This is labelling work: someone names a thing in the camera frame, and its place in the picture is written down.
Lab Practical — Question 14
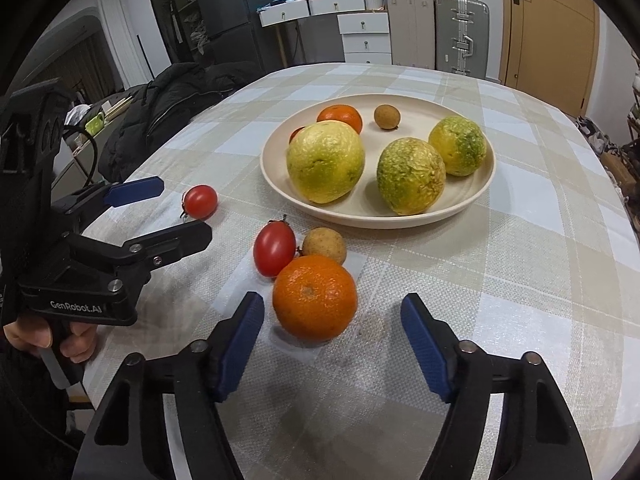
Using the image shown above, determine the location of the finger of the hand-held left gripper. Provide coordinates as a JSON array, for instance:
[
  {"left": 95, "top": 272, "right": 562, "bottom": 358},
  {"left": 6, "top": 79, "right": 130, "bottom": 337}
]
[
  {"left": 51, "top": 176, "right": 165, "bottom": 234},
  {"left": 64, "top": 220, "right": 214, "bottom": 287}
]

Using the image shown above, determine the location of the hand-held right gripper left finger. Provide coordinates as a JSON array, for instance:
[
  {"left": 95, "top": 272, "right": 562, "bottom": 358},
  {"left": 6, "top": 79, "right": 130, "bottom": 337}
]
[{"left": 70, "top": 291, "right": 266, "bottom": 480}]

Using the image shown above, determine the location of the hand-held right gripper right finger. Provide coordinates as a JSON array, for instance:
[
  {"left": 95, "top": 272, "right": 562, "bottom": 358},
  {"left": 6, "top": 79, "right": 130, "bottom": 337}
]
[{"left": 400, "top": 292, "right": 596, "bottom": 480}]

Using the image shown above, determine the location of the round red tomato with stem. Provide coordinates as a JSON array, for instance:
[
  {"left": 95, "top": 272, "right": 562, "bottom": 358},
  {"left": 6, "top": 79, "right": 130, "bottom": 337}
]
[{"left": 181, "top": 185, "right": 218, "bottom": 221}]

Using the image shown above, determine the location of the orange mandarin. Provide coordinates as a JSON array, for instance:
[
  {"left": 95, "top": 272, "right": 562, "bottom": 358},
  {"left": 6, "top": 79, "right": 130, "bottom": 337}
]
[
  {"left": 316, "top": 104, "right": 363, "bottom": 136},
  {"left": 272, "top": 254, "right": 358, "bottom": 343}
]

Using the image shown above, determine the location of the oval red tomato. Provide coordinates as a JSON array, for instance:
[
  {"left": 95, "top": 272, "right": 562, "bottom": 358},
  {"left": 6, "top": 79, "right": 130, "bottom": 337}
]
[{"left": 253, "top": 215, "right": 297, "bottom": 278}]

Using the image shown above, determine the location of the brown longan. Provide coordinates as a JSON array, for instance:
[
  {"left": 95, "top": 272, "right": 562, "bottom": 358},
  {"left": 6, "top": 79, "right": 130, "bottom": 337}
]
[
  {"left": 301, "top": 227, "right": 347, "bottom": 266},
  {"left": 374, "top": 104, "right": 403, "bottom": 131}
]

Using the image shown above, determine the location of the cream round plate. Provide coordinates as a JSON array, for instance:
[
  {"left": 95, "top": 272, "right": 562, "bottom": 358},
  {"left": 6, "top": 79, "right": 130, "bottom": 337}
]
[{"left": 260, "top": 94, "right": 497, "bottom": 230}]

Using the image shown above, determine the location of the green bumpy passion fruit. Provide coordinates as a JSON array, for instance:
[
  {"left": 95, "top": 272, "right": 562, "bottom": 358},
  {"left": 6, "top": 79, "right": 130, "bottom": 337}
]
[{"left": 376, "top": 138, "right": 447, "bottom": 216}]

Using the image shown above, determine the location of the large yellow passion fruit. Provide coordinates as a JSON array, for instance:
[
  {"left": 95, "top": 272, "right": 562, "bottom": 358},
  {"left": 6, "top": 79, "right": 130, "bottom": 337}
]
[{"left": 286, "top": 121, "right": 365, "bottom": 205}]

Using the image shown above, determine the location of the yellow green passion fruit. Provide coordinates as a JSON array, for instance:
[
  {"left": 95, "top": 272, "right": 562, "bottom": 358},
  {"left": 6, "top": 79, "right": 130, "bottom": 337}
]
[{"left": 428, "top": 116, "right": 487, "bottom": 177}]

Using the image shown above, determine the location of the person's left forearm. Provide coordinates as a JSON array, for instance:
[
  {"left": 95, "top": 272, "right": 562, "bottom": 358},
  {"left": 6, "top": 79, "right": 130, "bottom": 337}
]
[{"left": 0, "top": 345, "right": 96, "bottom": 480}]

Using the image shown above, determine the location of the person's left hand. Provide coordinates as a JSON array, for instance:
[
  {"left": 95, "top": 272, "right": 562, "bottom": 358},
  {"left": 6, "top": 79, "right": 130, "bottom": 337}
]
[{"left": 2, "top": 317, "right": 99, "bottom": 364}]

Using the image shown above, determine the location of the black puffer jacket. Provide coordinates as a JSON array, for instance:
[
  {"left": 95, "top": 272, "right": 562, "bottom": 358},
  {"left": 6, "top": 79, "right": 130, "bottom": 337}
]
[{"left": 97, "top": 61, "right": 261, "bottom": 181}]

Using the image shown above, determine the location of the dark shelf cabinet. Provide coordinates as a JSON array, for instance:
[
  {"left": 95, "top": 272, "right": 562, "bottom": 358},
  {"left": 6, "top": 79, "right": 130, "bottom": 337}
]
[{"left": 142, "top": 0, "right": 211, "bottom": 78}]

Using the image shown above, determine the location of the dark grey fridge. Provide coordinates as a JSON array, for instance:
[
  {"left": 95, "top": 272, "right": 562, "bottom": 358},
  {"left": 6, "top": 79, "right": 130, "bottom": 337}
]
[{"left": 191, "top": 0, "right": 276, "bottom": 73}]

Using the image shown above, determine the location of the white desk with drawers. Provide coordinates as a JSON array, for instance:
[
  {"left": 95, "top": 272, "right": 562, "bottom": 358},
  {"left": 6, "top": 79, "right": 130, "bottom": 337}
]
[{"left": 258, "top": 0, "right": 388, "bottom": 28}]

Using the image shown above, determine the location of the loose shoes pile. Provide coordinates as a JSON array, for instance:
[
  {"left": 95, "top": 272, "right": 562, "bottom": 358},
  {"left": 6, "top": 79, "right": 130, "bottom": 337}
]
[{"left": 575, "top": 115, "right": 608, "bottom": 153}]

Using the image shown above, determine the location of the white drawer cabinet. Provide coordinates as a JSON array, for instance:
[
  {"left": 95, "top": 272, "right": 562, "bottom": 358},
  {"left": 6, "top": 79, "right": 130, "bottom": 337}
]
[{"left": 337, "top": 11, "right": 393, "bottom": 66}]

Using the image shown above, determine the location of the wooden shoe rack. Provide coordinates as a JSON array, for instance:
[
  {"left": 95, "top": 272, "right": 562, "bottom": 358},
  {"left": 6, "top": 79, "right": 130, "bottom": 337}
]
[{"left": 619, "top": 55, "right": 640, "bottom": 201}]

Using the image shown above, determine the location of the silver suitcase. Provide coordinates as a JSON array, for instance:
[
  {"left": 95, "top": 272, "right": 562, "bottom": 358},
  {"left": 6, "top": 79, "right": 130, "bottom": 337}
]
[{"left": 434, "top": 0, "right": 491, "bottom": 80}]

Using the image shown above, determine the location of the white suitcase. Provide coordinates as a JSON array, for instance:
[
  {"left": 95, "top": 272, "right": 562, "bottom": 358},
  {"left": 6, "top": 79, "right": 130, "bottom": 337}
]
[{"left": 386, "top": 0, "right": 437, "bottom": 68}]

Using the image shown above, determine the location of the wooden door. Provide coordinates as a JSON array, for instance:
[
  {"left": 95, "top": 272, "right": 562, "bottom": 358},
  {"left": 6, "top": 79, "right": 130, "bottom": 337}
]
[{"left": 499, "top": 0, "right": 601, "bottom": 118}]

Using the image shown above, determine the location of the black cable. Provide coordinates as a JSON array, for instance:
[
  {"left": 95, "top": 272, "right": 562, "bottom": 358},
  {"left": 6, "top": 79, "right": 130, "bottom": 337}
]
[{"left": 62, "top": 127, "right": 100, "bottom": 188}]

